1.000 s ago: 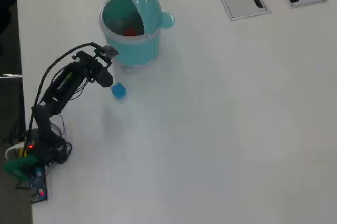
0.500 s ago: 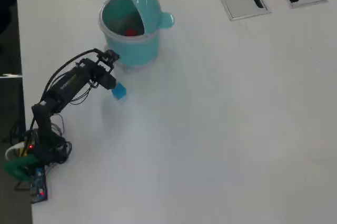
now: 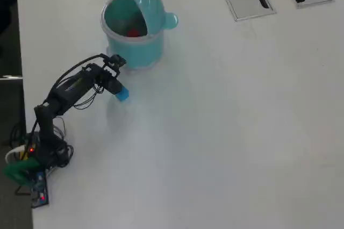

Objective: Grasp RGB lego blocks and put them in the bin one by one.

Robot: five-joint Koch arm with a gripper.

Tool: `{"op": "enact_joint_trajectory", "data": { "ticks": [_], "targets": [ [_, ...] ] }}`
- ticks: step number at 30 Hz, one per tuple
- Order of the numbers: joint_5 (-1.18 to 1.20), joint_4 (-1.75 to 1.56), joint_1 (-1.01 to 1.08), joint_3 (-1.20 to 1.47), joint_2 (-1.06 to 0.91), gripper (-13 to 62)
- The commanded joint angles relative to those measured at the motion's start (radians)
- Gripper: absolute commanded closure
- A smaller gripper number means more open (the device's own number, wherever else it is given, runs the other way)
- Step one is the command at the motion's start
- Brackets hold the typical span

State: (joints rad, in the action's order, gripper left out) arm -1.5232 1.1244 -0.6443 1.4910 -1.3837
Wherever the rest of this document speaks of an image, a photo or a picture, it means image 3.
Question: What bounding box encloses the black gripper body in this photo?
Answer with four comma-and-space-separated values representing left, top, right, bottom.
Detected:
88, 65, 120, 90

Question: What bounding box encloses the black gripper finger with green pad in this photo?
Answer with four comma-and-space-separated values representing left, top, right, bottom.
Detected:
104, 78, 124, 96

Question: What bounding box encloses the blue lego block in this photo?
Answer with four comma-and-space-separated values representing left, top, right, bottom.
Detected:
115, 85, 131, 103

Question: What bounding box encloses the teal round bin with lid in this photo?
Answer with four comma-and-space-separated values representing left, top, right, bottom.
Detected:
101, 0, 179, 71

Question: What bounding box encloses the green table clamp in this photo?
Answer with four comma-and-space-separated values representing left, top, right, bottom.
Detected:
2, 157, 41, 187

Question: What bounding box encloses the black controller board with LED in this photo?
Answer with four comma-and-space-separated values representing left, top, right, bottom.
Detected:
30, 171, 51, 209

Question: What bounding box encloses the black camera cable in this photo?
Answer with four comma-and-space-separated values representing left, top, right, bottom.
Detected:
52, 53, 111, 98

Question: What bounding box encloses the small wrist camera board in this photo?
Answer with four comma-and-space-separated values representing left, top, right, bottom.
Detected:
108, 54, 127, 68

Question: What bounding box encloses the thin black cable loop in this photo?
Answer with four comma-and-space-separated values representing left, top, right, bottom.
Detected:
52, 117, 67, 140

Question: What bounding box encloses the black cable bundle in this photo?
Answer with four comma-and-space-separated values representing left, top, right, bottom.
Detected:
52, 137, 75, 169

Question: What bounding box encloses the white cable at base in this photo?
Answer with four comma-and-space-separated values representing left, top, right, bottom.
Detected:
5, 145, 28, 164

